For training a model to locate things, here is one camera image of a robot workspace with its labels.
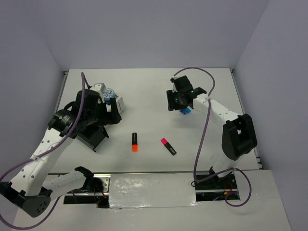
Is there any orange highlighter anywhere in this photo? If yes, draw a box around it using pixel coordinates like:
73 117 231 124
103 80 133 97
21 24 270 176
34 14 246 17
132 132 138 152

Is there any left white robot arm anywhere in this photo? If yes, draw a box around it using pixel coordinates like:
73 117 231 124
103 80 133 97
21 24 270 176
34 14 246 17
0 90 125 218

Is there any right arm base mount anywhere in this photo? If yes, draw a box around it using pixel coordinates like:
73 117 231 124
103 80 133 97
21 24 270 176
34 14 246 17
191 172 239 202

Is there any silver foil cover plate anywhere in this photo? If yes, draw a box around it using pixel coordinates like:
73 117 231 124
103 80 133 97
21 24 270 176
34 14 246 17
109 173 198 208

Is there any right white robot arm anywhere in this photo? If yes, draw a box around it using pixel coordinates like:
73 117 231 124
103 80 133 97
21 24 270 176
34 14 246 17
167 76 257 188

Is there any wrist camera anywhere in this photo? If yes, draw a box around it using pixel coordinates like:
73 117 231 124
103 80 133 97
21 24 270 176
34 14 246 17
170 77 178 92
90 83 106 98

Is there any black mesh organizer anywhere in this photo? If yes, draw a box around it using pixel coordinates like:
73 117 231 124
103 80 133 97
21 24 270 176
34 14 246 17
77 126 109 152

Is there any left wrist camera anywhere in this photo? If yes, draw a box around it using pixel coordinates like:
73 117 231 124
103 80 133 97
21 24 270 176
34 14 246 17
90 83 106 98

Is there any pink highlighter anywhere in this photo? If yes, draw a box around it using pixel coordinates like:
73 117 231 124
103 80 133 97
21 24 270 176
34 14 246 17
161 138 177 155

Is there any blue capped pen pack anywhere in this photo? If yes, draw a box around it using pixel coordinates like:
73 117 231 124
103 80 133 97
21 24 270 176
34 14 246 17
180 108 191 115

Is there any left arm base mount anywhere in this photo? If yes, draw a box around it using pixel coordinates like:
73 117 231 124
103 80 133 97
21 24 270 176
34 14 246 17
64 167 110 208

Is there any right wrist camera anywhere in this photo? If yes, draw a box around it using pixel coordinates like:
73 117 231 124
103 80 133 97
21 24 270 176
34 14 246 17
170 77 178 92

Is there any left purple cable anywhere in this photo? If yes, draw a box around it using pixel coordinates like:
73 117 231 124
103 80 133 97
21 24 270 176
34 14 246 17
0 72 93 229

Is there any white mesh organizer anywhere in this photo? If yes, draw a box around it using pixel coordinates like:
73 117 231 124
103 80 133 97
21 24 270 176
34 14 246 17
105 95 125 114

